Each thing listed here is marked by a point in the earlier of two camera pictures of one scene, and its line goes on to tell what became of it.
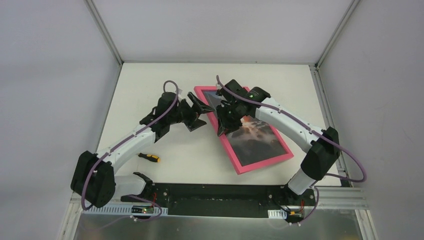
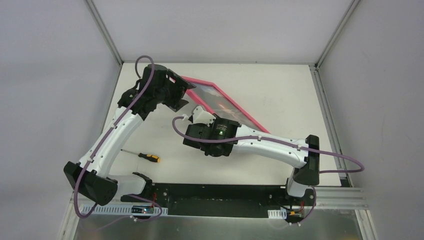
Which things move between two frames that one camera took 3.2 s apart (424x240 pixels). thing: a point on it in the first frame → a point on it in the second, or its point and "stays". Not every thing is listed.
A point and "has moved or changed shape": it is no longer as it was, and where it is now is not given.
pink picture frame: (254, 144) has moved or changed shape
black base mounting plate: (222, 200) stays
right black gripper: (227, 116) → (191, 137)
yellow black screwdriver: (150, 157) stays
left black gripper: (191, 111) → (178, 91)
